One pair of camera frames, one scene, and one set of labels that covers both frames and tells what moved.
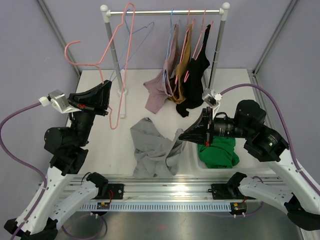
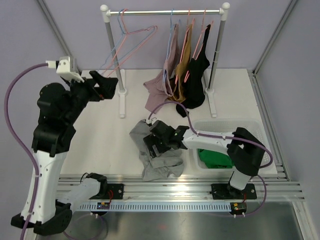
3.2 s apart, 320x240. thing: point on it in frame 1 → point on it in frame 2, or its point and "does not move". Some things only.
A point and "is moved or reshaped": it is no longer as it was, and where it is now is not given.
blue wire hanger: x=129 y=35 → x=121 y=36
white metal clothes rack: x=107 y=14 does not move
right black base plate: x=225 y=191 does not move
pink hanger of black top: x=203 y=32 does not move
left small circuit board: x=103 y=205 does not move
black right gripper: x=199 y=131 → x=151 y=140
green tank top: x=220 y=154 does not move
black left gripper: x=97 y=97 → x=107 y=85
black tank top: x=194 y=86 does not move
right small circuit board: x=239 y=206 does not move
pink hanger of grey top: x=98 y=64 → x=126 y=33
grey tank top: x=156 y=156 is moved or reshaped
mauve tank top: x=162 y=87 does not move
